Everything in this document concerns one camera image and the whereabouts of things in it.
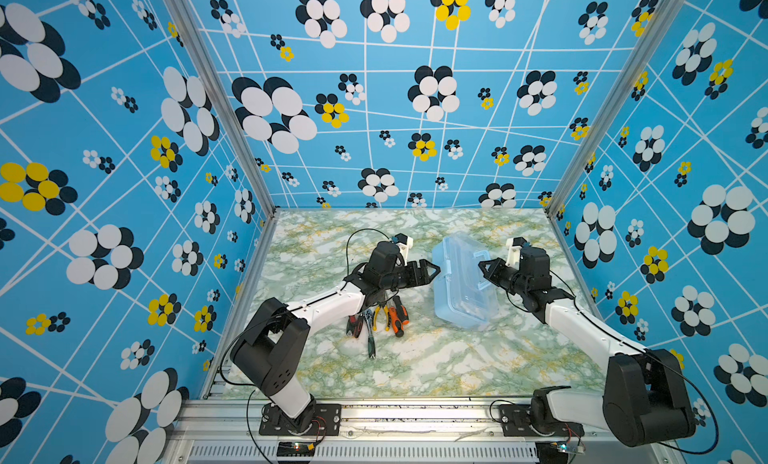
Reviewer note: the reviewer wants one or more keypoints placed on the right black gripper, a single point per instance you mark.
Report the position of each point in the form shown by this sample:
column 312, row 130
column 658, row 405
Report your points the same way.
column 494, row 274

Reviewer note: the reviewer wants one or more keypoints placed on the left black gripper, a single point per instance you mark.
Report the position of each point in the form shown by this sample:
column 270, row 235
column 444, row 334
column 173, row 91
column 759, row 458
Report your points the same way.
column 421, row 273

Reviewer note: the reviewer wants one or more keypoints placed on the orange black screwdriver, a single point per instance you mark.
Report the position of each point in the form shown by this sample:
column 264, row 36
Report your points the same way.
column 397, row 315

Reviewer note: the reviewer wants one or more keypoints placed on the yellow-handled pliers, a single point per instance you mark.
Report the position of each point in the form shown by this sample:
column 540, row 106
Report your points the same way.
column 381, row 318

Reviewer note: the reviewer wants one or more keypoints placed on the chrome ratchet wrench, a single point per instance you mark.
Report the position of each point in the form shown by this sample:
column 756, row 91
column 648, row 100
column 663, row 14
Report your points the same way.
column 368, row 319

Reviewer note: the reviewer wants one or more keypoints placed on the red-handled ratchet wrench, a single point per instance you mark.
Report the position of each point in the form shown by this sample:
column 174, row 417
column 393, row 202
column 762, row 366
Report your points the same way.
column 354, row 326

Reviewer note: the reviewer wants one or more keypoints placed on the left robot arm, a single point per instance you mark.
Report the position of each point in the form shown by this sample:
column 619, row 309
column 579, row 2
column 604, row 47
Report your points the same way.
column 269, row 349

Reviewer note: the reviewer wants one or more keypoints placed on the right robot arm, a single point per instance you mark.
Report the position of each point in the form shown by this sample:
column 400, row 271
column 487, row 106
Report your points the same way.
column 644, row 399

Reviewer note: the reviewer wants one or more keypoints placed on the right green circuit board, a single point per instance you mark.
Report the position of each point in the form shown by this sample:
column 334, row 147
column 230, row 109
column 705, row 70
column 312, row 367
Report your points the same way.
column 561, row 449

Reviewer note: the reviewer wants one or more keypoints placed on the green circuit board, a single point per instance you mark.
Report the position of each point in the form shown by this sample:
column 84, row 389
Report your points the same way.
column 295, row 450
column 561, row 449

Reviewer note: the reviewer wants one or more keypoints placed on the left green circuit board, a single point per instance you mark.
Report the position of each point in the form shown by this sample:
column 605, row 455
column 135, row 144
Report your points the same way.
column 295, row 450

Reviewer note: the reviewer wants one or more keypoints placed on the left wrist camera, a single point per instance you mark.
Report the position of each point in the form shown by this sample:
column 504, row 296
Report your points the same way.
column 404, row 244

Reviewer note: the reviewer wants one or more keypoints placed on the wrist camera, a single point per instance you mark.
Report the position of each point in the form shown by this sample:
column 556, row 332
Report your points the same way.
column 404, row 244
column 514, row 248

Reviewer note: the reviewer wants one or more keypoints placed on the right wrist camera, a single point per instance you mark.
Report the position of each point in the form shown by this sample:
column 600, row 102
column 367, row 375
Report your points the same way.
column 514, row 248

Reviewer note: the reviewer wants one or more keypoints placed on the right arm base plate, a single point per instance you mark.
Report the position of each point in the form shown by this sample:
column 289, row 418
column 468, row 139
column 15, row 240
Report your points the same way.
column 516, row 421

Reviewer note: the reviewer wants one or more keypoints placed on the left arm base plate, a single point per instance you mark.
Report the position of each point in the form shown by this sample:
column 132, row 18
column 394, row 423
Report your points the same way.
column 320, row 419

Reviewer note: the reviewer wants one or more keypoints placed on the aluminium front rail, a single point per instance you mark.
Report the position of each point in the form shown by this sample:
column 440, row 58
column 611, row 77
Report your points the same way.
column 443, row 430

